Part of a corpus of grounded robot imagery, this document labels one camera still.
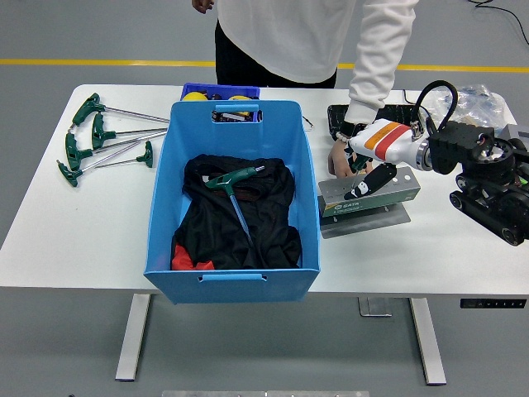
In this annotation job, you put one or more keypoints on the black plastic tray housing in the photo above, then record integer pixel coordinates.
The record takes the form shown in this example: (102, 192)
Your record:
(396, 113)

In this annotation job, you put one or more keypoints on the person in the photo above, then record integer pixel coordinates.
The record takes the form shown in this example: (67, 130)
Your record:
(289, 37)

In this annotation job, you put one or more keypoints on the metal floor plate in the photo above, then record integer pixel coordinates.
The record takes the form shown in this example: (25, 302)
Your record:
(374, 307)

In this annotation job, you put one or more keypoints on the person's right hand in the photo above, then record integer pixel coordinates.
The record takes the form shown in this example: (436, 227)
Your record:
(203, 5)

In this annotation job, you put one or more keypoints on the black cloth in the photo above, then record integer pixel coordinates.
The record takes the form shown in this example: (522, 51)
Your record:
(268, 223)

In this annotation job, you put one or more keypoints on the yellow round item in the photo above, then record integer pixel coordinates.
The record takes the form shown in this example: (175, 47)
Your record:
(238, 98)
(194, 97)

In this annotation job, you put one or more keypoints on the light blue plastic storage box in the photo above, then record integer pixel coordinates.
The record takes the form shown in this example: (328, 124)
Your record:
(231, 287)

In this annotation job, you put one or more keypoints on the clear bag of blue resistors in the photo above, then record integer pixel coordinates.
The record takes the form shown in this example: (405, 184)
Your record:
(479, 103)

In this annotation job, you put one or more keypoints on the red cloth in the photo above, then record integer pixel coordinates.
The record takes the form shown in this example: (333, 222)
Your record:
(182, 258)

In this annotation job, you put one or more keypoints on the person's left forearm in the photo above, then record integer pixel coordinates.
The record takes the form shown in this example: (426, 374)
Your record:
(380, 54)

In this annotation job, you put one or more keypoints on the black wristwatch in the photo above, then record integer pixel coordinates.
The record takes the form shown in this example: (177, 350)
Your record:
(347, 127)

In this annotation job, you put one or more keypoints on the white table leg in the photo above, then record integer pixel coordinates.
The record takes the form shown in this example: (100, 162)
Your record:
(427, 339)
(132, 339)

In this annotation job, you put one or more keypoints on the grey hex key holder stand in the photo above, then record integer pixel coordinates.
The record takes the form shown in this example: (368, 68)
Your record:
(372, 207)

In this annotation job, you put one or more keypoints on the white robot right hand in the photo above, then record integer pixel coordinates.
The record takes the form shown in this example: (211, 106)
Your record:
(384, 140)

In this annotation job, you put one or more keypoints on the grey box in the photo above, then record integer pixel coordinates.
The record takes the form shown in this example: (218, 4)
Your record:
(516, 133)

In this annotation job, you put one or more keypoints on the dark blue plastic bin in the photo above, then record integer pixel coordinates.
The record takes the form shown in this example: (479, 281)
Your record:
(223, 89)

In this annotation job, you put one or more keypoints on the black table control panel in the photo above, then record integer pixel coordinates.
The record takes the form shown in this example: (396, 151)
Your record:
(492, 303)

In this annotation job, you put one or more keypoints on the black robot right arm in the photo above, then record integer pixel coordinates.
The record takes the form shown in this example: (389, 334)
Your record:
(475, 165)

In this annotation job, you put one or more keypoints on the person's left hand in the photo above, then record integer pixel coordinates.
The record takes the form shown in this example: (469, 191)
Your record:
(339, 161)

